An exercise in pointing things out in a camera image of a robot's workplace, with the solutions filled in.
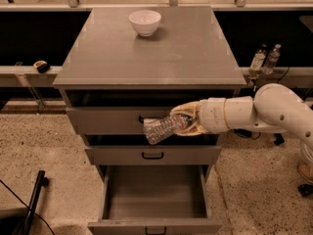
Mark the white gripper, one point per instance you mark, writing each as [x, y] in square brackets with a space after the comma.
[211, 116]

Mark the clear plastic water bottle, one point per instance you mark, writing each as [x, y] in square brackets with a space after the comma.
[158, 129]

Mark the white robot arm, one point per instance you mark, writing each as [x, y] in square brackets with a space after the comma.
[273, 109]

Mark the clear bottle on ledge left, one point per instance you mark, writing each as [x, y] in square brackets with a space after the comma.
[257, 61]

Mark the clear bottle on ledge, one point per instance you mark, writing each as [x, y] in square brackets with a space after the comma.
[272, 59]
[257, 61]

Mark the grey drawer cabinet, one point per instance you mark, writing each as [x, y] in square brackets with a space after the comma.
[110, 65]

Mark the bottom grey drawer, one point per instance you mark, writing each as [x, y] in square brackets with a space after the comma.
[154, 200]

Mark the grey drawer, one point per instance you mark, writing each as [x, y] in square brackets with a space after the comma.
[112, 120]
[153, 155]
[154, 200]

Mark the clear bottle on ledge right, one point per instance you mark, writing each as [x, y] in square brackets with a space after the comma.
[272, 59]

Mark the middle grey drawer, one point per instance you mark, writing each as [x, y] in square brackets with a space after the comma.
[153, 155]

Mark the top grey drawer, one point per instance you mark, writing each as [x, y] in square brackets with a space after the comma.
[112, 120]

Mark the black stand leg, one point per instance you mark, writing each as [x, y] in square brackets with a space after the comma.
[279, 139]

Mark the white ceramic bowl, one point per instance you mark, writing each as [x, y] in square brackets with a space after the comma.
[145, 22]

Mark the black object on floor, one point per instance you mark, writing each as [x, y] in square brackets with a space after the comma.
[305, 190]

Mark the black yellow tape measure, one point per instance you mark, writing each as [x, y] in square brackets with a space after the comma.
[41, 66]

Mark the black stand at left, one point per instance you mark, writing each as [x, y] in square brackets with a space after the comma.
[19, 221]

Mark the black power adapter with cable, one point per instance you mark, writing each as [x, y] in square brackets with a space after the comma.
[246, 134]

